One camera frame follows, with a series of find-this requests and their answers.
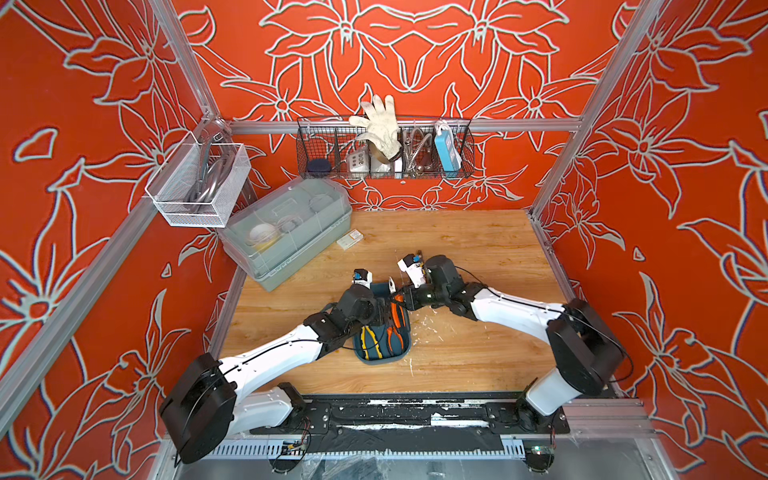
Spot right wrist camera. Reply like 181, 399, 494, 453
397, 254, 426, 288

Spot dark blue round object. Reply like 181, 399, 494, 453
306, 158, 332, 177

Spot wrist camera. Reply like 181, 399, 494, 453
353, 269, 373, 288
397, 254, 426, 288

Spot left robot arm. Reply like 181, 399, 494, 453
159, 284, 388, 464

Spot white wire mesh basket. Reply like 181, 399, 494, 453
145, 133, 250, 228

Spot teal plastic storage box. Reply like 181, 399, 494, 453
353, 283, 412, 365

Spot black wire wall basket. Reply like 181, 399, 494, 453
296, 116, 477, 180

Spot yellow pliers in box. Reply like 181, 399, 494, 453
360, 326, 383, 361

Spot coiled clear cable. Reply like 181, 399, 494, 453
403, 128, 434, 176

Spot small white labelled box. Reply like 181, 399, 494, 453
336, 229, 364, 251

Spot orange black small pliers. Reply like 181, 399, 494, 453
388, 277, 403, 329

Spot white work glove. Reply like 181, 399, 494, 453
348, 95, 401, 162

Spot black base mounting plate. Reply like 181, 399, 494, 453
249, 391, 570, 436

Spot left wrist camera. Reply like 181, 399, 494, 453
353, 269, 373, 288

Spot blue white box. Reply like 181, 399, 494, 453
434, 120, 462, 178

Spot translucent lidded storage container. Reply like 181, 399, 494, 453
219, 178, 352, 292

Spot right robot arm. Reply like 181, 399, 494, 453
398, 254, 629, 417

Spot white power strip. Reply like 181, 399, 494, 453
345, 147, 370, 175

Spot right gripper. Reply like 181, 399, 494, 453
387, 284, 450, 312

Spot orange long nose pliers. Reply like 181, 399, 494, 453
386, 323, 405, 357

